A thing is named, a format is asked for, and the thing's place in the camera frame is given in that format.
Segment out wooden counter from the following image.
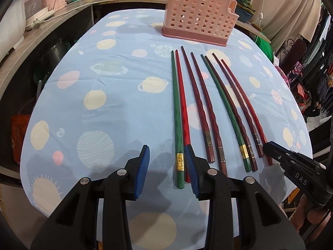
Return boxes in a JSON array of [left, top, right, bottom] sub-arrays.
[[0, 0, 271, 99]]

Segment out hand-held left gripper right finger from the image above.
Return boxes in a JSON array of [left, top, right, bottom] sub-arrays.
[[184, 144, 306, 250]]

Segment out maroon twisted chopstick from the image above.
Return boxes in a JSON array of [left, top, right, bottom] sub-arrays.
[[212, 53, 265, 159], [181, 46, 216, 164], [191, 52, 229, 177]]

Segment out green chopstick gold band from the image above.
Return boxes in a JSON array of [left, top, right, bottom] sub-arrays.
[[200, 54, 252, 173], [171, 51, 186, 189]]

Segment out dark hanging clothes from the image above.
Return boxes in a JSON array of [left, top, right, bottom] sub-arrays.
[[273, 5, 333, 125]]

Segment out bright red chopstick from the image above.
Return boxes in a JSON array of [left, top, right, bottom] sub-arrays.
[[175, 50, 192, 184]]

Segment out beige curtain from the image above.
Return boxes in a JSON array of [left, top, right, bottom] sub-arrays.
[[250, 0, 323, 45]]

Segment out blue planet print tablecloth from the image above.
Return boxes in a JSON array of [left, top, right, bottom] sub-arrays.
[[20, 6, 314, 241]]

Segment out dark red chopstick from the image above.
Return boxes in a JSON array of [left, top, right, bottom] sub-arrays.
[[221, 59, 273, 166]]

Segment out person's right hand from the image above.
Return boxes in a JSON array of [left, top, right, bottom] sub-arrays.
[[290, 195, 328, 230]]

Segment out pink patterned cloth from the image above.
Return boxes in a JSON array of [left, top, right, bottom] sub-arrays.
[[276, 65, 290, 84]]

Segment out steel pot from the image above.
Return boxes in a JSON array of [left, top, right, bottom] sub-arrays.
[[39, 38, 69, 68]]

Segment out clear white kitchen appliance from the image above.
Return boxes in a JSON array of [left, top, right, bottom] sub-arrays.
[[23, 0, 52, 19]]

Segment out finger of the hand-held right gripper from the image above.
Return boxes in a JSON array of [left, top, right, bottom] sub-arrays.
[[263, 141, 297, 171]]

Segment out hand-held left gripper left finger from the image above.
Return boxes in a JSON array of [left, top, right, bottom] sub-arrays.
[[31, 144, 151, 250]]

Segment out pink perforated utensil basket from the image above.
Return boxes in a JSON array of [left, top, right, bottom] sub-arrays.
[[161, 0, 238, 48]]

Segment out blue tray with greens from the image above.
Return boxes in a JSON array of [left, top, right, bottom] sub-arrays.
[[229, 0, 257, 23]]

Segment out green bag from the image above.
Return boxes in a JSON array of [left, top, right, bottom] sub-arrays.
[[253, 31, 273, 60]]

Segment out white power plug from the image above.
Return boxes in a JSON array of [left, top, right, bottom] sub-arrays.
[[25, 18, 44, 31]]

